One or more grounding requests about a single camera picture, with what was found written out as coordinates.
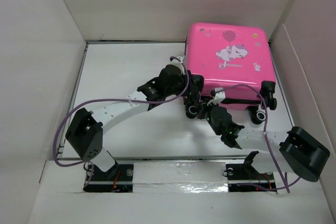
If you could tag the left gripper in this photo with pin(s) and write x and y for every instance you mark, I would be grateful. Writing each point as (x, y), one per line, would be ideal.
(191, 88)

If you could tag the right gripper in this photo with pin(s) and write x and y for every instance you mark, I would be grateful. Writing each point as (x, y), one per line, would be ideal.
(202, 107)

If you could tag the pink hard-shell suitcase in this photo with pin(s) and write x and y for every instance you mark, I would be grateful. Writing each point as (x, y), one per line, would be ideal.
(237, 59)

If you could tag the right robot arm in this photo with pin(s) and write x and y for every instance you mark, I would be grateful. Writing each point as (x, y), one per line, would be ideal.
(294, 151)

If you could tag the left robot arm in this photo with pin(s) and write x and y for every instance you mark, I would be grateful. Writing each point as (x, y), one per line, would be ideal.
(86, 130)

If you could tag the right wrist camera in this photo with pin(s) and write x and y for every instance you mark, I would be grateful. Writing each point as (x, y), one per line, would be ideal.
(218, 95)

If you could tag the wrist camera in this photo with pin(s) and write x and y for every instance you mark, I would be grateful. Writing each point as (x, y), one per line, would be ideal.
(178, 62)
(218, 95)

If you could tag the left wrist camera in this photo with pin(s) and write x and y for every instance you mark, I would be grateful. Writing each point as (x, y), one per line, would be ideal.
(178, 62)

